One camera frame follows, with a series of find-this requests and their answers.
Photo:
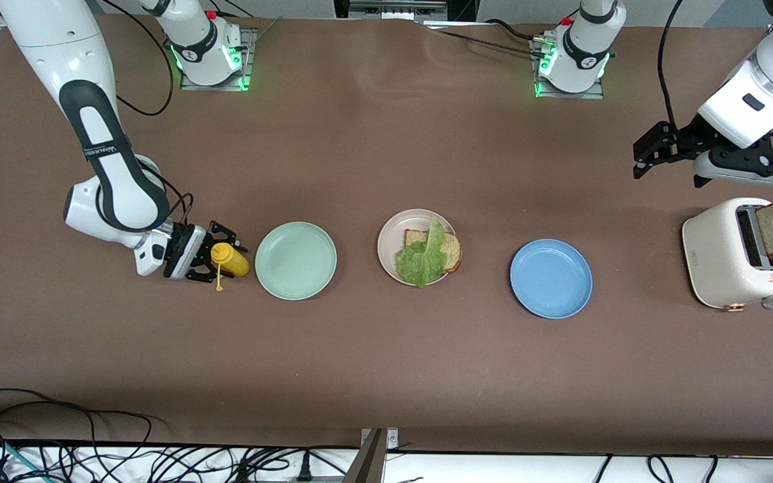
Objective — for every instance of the grey metal post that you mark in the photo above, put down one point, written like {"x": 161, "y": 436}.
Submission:
{"x": 370, "y": 463}

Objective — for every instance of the black power plug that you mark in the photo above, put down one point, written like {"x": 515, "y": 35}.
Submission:
{"x": 304, "y": 469}

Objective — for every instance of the small metal corner bracket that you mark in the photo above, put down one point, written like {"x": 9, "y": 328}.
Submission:
{"x": 393, "y": 439}

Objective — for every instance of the blue plate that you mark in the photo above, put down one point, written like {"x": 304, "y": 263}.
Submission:
{"x": 551, "y": 278}

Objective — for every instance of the cream white toaster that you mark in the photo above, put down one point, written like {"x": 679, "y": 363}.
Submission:
{"x": 715, "y": 261}

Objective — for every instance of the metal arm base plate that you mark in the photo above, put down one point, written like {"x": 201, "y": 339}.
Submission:
{"x": 249, "y": 60}
{"x": 594, "y": 92}

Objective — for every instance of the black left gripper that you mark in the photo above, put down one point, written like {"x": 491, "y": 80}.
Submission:
{"x": 683, "y": 142}

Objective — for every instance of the beige plate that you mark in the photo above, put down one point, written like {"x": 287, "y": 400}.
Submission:
{"x": 390, "y": 235}

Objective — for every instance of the black equipment frame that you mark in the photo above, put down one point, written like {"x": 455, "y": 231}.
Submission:
{"x": 400, "y": 8}

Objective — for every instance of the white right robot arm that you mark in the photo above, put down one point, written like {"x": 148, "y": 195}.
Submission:
{"x": 44, "y": 40}

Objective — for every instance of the green lettuce leaf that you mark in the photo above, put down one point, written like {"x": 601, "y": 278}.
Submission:
{"x": 420, "y": 261}

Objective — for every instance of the yellow mustard squeeze bottle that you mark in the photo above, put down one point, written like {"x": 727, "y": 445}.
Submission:
{"x": 235, "y": 261}

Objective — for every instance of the pale green plate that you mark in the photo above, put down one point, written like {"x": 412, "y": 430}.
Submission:
{"x": 296, "y": 261}

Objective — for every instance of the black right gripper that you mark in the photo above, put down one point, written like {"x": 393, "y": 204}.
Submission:
{"x": 184, "y": 252}

